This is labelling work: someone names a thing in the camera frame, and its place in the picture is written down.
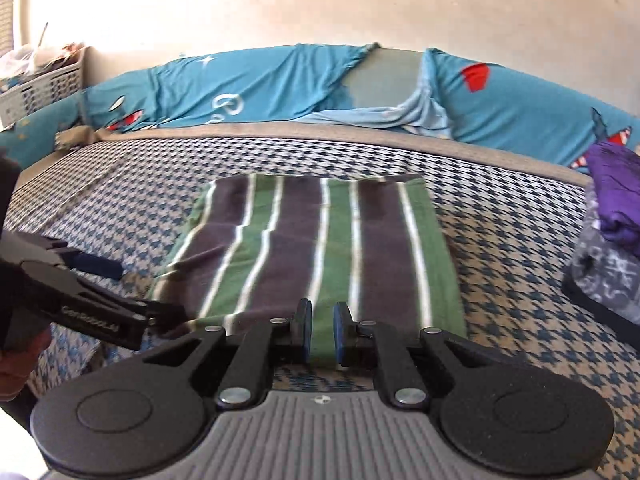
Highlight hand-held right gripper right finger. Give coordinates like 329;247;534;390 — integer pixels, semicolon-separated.
332;301;501;407

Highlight white mesh curtain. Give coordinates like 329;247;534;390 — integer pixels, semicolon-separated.
0;0;17;56

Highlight light blue cloth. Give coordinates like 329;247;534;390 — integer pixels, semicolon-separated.
300;50;454;139

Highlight grey patterned folded blanket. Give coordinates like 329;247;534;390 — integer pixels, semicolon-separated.
570;185;640;322

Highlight clear plastic bags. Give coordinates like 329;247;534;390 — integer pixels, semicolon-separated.
0;42;76;83

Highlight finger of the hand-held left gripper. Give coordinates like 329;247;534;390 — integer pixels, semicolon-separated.
60;250;125;281
145;299;193;339

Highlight purple folded blanket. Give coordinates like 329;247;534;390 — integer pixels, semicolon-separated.
584;140;640;247

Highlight teal cover with red patch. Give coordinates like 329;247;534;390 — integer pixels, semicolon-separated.
425;47;640;169

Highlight person's left hand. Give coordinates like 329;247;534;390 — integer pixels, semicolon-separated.
0;324;53;402

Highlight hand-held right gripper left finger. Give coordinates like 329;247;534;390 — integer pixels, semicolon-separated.
142;299;313;407

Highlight black folded cloth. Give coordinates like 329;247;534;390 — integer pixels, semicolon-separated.
560;270;640;352

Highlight white plastic basket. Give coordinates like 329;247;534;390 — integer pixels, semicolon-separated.
0;47;89;122

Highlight green and brown striped t-shirt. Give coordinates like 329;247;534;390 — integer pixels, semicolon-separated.
149;172;469;363

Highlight blue houndstooth bed mat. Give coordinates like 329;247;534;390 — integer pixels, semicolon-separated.
10;120;640;480

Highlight grey-green foam cushion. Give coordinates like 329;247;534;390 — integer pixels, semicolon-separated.
345;47;432;111

